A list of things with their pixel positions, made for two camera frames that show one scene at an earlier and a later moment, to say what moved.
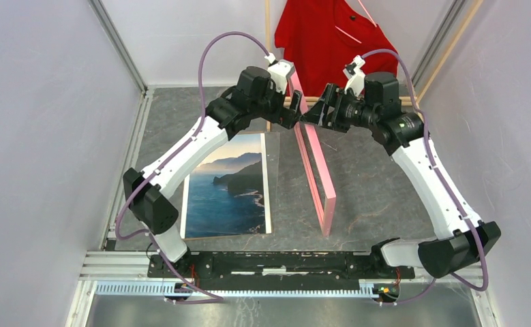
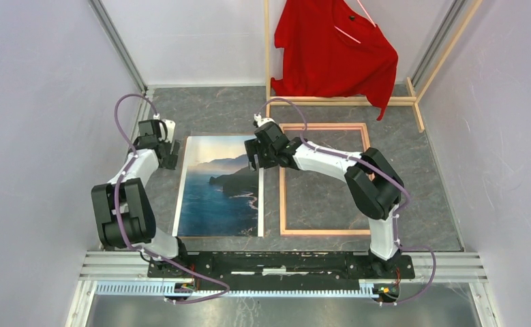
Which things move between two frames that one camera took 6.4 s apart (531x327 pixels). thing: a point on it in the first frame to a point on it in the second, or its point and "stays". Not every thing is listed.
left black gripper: x=287 y=118 to x=170 y=162
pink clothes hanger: x=369 y=16 stays
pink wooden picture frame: x=300 y=131 to x=367 y=189
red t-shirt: x=320 y=37 stays
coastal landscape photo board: x=228 y=195 stays
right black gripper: x=330 y=97 to x=254 y=146
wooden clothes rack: x=429 y=84 stays
